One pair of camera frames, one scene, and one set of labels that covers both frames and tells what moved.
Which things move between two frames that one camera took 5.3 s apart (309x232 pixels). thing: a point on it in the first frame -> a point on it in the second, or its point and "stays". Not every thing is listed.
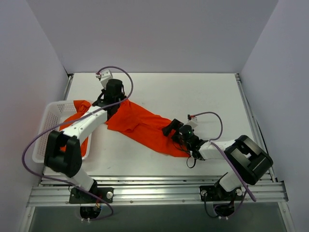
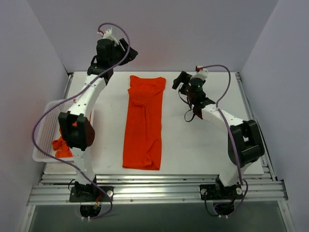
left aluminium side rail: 70,77 stays
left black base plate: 77,195 stays
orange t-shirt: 147,128 -> 143,131
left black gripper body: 102,101 -> 128,53
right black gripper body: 175,129 -> 182,79
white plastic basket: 55,113 stays
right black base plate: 213,193 stays
